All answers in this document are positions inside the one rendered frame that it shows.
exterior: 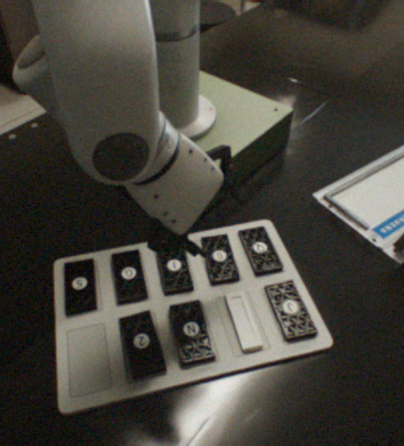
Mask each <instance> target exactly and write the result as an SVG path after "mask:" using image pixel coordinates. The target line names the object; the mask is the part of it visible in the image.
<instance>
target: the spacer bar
mask: <svg viewBox="0 0 404 446"><path fill-rule="evenodd" d="M225 300H226V303H227V306H228V309H229V312H230V315H231V317H232V320H233V327H234V330H235V333H236V336H237V339H238V342H239V345H240V347H241V350H242V352H246V351H250V350H255V349H259V348H262V347H263V344H262V341H261V338H260V333H259V330H258V327H257V325H256V322H255V319H254V317H253V315H252V312H251V309H250V307H249V304H248V301H247V298H246V296H245V293H244V291H242V292H238V291H237V292H232V293H228V294H225Z"/></svg>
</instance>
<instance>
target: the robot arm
mask: <svg viewBox="0 0 404 446"><path fill-rule="evenodd" d="M31 2H32V6H33V10H34V14H35V17H36V21H37V25H38V29H39V32H40V33H39V34H38V35H37V36H35V37H34V38H33V39H32V40H31V41H30V42H29V43H28V45H27V46H26V47H25V48H24V51H23V53H22V54H21V56H20V57H19V59H18V61H17V63H16V65H15V68H14V71H13V79H14V82H15V83H16V84H17V86H18V87H20V88H21V89H22V90H23V91H24V92H25V93H26V94H27V95H28V96H30V97H31V98H32V99H33V100H34V101H35V102H36V104H37V105H39V106H40V107H41V108H42V109H44V110H45V111H46V112H48V113H49V114H50V115H51V116H52V117H53V118H54V119H55V120H56V121H57V122H58V123H59V124H60V126H61V127H62V128H63V130H64V131H65V133H66V135H67V138H68V142H69V145H70V148H71V151H72V153H73V155H74V157H75V159H76V161H77V162H78V164H79V167H80V168H81V169H82V170H83V171H84V172H85V173H87V174H88V175H89V176H90V177H92V178H93V179H95V180H97V181H99V182H101V183H104V184H107V185H115V186H117V185H124V186H125V187H126V189H127V190H128V192H129V193H130V194H131V196H132V197H133V198H135V201H136V202H137V203H138V204H139V205H140V206H141V207H142V208H143V209H144V210H145V211H146V212H147V213H148V214H149V215H150V216H151V217H152V218H153V220H152V223H151V228H150V232H149V237H148V241H147V244H146V246H147V248H148V249H150V250H151V251H153V252H163V251H167V252H171V251H174V250H178V249H181V248H182V249H184V250H185V251H186V252H187V253H188V254H190V255H191V256H193V257H194V258H196V256H197V255H200V256H201V257H203V258H205V259H206V258H207V253H206V252H205V251H204V250H203V249H202V248H201V247H200V246H198V245H197V244H195V243H194V242H192V241H191V240H189V239H188V229H189V228H190V227H191V225H192V224H193V223H194V222H195V221H196V220H197V219H198V217H199V216H200V215H201V213H202V212H203V211H204V209H205V208H206V206H207V204H208V202H209V201H210V200H211V199H212V198H213V196H214V195H215V194H216V192H217V191H218V189H219V190H220V191H221V192H222V193H223V194H224V195H225V196H226V198H228V199H229V200H231V201H232V202H234V203H237V204H239V205H241V206H243V205H245V203H246V201H245V200H244V199H243V198H242V197H241V194H242V193H241V192H240V191H239V189H238V188H237V187H236V186H235V184H234V183H235V178H234V177H232V176H233V162H232V149H231V146H229V145H225V144H222V145H219V146H217V147H215V148H213V149H211V150H207V151H205V152H204V151H203V150H201V149H200V148H199V147H198V146H196V145H195V144H194V143H193V142H192V141H190V140H193V139H196V138H198V137H200V136H202V135H204V134H205V133H207V132H208V130H209V129H210V128H211V127H212V126H213V124H214V122H215V119H216V112H215V109H214V107H213V105H212V104H211V103H210V102H209V100H208V99H206V98H205V97H203V96H201V95H199V18H200V0H31ZM218 159H221V160H220V164H219V168H218V167H217V165H216V164H215V163H214V162H213V161H215V160H218ZM165 226H166V227H167V228H168V229H169V237H170V238H167V239H164V240H161V236H162V232H163V228H164V227H165Z"/></svg>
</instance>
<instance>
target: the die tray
mask: <svg viewBox="0 0 404 446"><path fill-rule="evenodd" d="M262 225H264V226H265V228H266V230H267V232H268V235H269V237H270V239H271V241H272V243H273V245H274V246H275V248H276V250H277V252H278V254H279V256H280V258H281V261H282V265H283V269H282V270H281V271H277V272H273V273H268V274H263V275H258V276H256V274H255V272H254V270H253V268H252V266H251V263H250V261H249V259H248V256H247V254H246V251H245V249H244V247H243V244H242V243H241V241H240V238H239V236H238V230H242V229H247V228H252V227H257V226H262ZM220 234H228V236H229V239H230V245H231V248H232V251H233V255H234V258H235V261H236V265H237V267H238V270H239V274H240V281H235V282H230V283H223V284H216V285H211V283H210V279H209V275H208V271H207V264H206V259H205V258H203V257H201V256H200V255H197V256H196V258H194V257H193V256H191V255H190V254H188V253H187V252H186V251H185V253H186V257H187V261H188V265H189V268H190V272H191V276H192V280H193V284H194V291H185V292H180V293H174V294H169V295H164V291H163V286H162V281H161V276H160V266H159V260H158V255H157V252H153V251H151V250H150V249H148V248H147V246H146V244H147V243H144V244H135V245H129V246H124V247H119V248H114V249H109V250H104V251H99V252H94V253H89V254H84V255H80V256H75V257H70V258H65V259H60V260H58V261H56V262H55V264H54V284H55V310H56V336H57V362H58V388H59V407H60V411H61V413H62V414H63V415H65V416H70V415H74V414H78V413H82V412H86V411H90V410H93V409H97V408H101V407H105V406H109V405H113V404H117V403H121V402H125V401H127V400H130V399H134V398H138V397H142V396H146V395H150V394H154V393H157V392H161V391H165V390H169V389H173V388H177V387H181V386H184V385H188V384H192V383H196V382H200V381H204V380H208V379H211V378H215V377H219V376H227V375H230V374H234V373H237V372H241V371H245V370H249V369H253V368H257V367H261V366H264V365H268V364H272V363H276V362H280V361H284V360H288V359H292V358H295V357H299V356H303V355H307V354H315V353H319V352H323V351H326V350H328V349H329V348H330V346H331V344H332V339H331V337H330V335H329V333H328V331H327V329H326V327H325V326H324V324H323V322H322V320H321V318H320V316H319V314H318V312H317V310H316V308H315V305H314V303H313V301H312V299H311V297H310V296H309V294H308V292H307V290H306V288H305V286H304V284H303V281H302V279H301V278H300V276H299V274H298V272H297V270H296V269H295V267H294V265H293V263H292V261H291V259H290V257H289V255H288V253H287V251H286V249H285V247H284V246H283V245H282V243H281V239H280V237H279V235H278V233H277V231H276V229H275V227H274V225H273V223H272V222H271V221H255V222H250V223H245V224H239V225H234V226H230V227H225V228H220V229H214V230H209V231H205V232H200V233H194V234H189V235H188V239H189V240H191V241H192V242H194V243H195V244H197V245H198V246H200V247H201V248H202V249H203V247H202V244H201V237H206V236H213V235H220ZM134 249H139V254H140V259H141V264H142V268H143V273H144V277H145V282H146V287H147V292H148V296H149V298H147V299H142V300H137V301H133V302H128V303H124V304H118V302H117V296H116V290H115V283H114V276H113V269H112V263H111V256H110V254H113V253H118V252H123V251H129V250H134ZM90 258H94V260H95V268H96V281H97V295H98V308H99V309H98V310H94V311H89V312H83V313H78V314H73V315H68V316H67V315H66V313H65V273H64V263H68V262H74V261H80V260H84V259H90ZM287 280H294V282H295V284H296V286H297V288H298V290H299V292H300V294H301V296H302V297H303V301H304V303H305V305H306V307H307V309H308V311H309V313H310V315H311V317H312V319H313V321H314V323H315V325H316V326H317V328H318V334H317V335H313V336H308V337H304V338H300V339H296V340H291V341H288V342H287V341H286V339H285V336H284V334H283V331H282V329H281V327H280V324H279V322H278V321H277V318H276V316H275V314H274V311H273V309H272V306H271V304H270V302H269V299H268V297H267V295H266V293H265V291H264V287H265V285H269V284H274V283H278V282H282V281H287ZM237 291H238V292H242V291H244V293H245V296H246V298H247V301H248V304H249V307H250V309H251V312H252V315H253V317H254V319H255V322H256V325H257V327H258V330H259V333H260V338H261V341H262V344H263V347H262V348H259V349H255V350H250V351H246V352H242V350H241V347H240V345H239V342H238V339H237V336H236V333H235V330H234V327H233V320H232V317H231V315H230V312H229V309H228V306H227V303H226V300H225V294H228V293H232V292H237ZM198 299H200V302H201V305H202V309H203V312H204V316H205V319H206V322H207V326H208V333H209V336H210V340H211V342H212V345H213V348H214V352H215V359H211V360H208V361H203V362H199V363H194V364H190V365H186V366H182V361H181V357H180V352H179V348H178V343H177V340H176V335H175V331H174V326H173V322H172V317H171V314H170V310H169V306H170V305H175V304H180V303H184V302H189V301H194V300H198ZM148 310H150V312H151V315H152V317H153V321H154V324H155V327H156V331H157V337H158V341H159V344H160V346H161V350H162V353H163V356H164V360H165V363H166V367H167V370H165V371H162V372H159V373H155V374H153V375H150V376H147V377H142V378H138V379H135V380H133V379H132V376H131V372H130V368H129V364H128V363H129V359H128V355H127V351H126V347H125V344H124V340H123V335H122V331H121V327H120V323H119V319H120V318H124V317H127V316H131V315H133V314H137V313H141V312H144V311H148Z"/></svg>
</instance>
